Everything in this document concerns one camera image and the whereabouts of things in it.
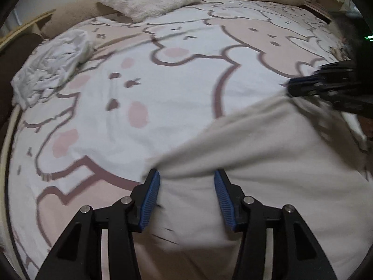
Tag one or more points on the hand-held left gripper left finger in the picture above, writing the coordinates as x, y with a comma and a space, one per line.
149, 201

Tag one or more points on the beige sweatshirt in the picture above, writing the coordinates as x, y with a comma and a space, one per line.
262, 151

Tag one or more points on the wooden bed frame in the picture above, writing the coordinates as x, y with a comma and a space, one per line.
20, 30

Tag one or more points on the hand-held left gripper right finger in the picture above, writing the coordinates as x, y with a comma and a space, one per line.
223, 201

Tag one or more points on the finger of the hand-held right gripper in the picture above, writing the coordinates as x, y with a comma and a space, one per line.
311, 86
335, 68

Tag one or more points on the white crumpled garment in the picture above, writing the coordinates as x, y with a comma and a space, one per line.
49, 64

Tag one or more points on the cartoon printed bed sheet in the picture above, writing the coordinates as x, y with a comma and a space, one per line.
180, 102

